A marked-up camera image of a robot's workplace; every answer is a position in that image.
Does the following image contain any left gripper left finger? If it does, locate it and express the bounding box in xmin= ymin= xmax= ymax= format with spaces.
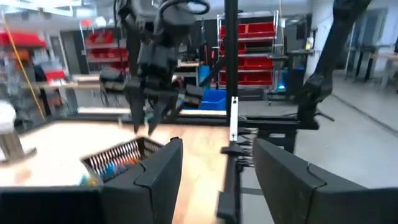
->
xmin=0 ymin=138 xmax=183 ymax=224

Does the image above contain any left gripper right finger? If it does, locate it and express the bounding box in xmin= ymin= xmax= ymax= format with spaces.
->
xmin=253 ymin=138 xmax=398 ymax=224

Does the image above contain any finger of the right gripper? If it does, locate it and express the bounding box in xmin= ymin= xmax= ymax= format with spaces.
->
xmin=126 ymin=90 xmax=146 ymax=133
xmin=148 ymin=93 xmax=178 ymax=135

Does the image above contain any black plastic slotted basket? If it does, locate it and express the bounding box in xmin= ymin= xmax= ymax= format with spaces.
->
xmin=80 ymin=136 xmax=165 ymax=187

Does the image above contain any teal rubber band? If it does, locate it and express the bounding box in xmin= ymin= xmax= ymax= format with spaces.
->
xmin=101 ymin=161 xmax=118 ymax=183

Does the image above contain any wooden top work desk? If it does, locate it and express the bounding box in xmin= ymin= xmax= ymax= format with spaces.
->
xmin=18 ymin=74 xmax=125 ymax=110

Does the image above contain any wooden top standing desk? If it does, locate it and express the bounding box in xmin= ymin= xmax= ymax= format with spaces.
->
xmin=343 ymin=43 xmax=398 ymax=91

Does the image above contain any blue floor bin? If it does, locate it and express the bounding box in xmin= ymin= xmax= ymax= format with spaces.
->
xmin=198 ymin=89 xmax=228 ymax=111

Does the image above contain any silver aluminium bar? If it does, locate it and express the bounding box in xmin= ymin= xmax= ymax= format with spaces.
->
xmin=229 ymin=96 xmax=239 ymax=142

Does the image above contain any black monitor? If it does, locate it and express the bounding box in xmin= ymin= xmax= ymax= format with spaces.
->
xmin=295 ymin=21 xmax=307 ymax=41

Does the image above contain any metal wire shelf rack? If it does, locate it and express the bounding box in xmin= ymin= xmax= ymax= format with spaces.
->
xmin=78 ymin=21 xmax=130 ymax=73
xmin=216 ymin=11 xmax=280 ymax=91

